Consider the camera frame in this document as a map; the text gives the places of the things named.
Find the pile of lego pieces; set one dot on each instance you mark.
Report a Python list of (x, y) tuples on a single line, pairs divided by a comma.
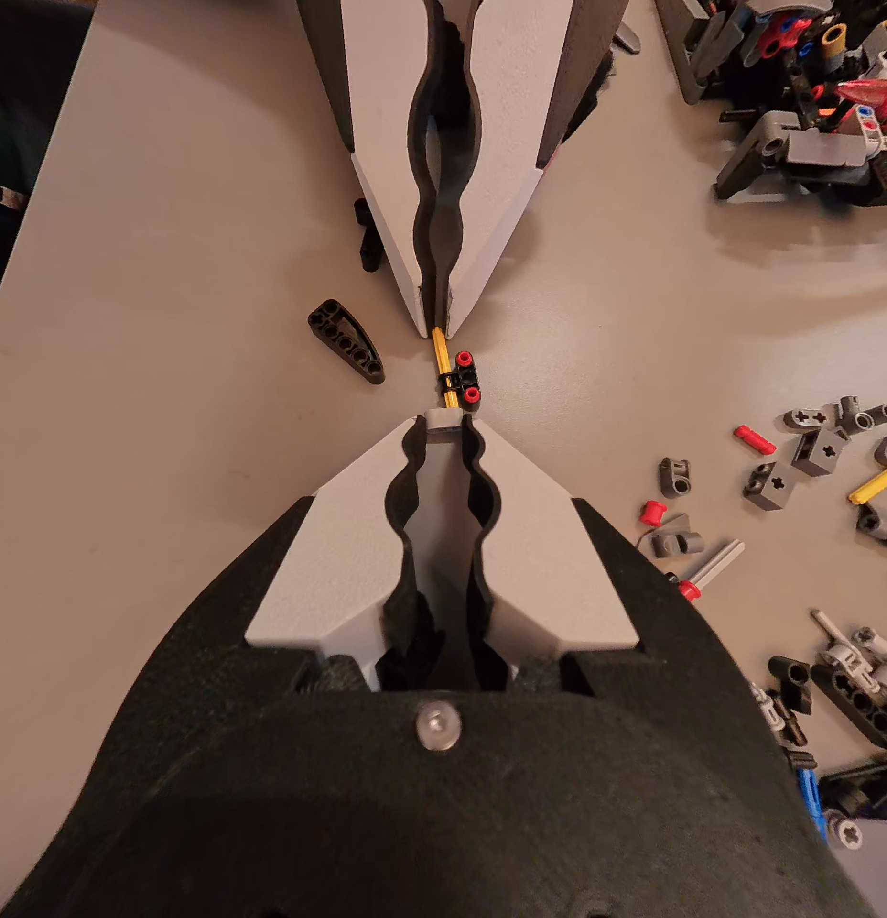
[(820, 452)]

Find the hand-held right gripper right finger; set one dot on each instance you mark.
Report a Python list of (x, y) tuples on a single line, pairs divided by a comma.
[(558, 566)]

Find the black angled lego beam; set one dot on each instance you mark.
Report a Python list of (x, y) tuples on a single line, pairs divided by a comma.
[(368, 237)]

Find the light grey lego piece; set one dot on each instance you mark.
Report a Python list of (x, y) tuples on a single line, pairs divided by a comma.
[(443, 418)]

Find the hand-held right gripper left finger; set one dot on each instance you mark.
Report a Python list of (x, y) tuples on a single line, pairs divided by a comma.
[(329, 566)]

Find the grey winged lego subassembly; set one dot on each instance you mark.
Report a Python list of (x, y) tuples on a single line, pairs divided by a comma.
[(626, 39)]

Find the yellow lego axle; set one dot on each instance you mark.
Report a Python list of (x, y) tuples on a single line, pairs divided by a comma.
[(441, 355)]

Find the partly built lego car model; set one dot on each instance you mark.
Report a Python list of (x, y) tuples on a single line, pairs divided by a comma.
[(795, 107)]

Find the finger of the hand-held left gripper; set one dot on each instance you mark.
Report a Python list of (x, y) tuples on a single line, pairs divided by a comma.
[(379, 107), (515, 107)]

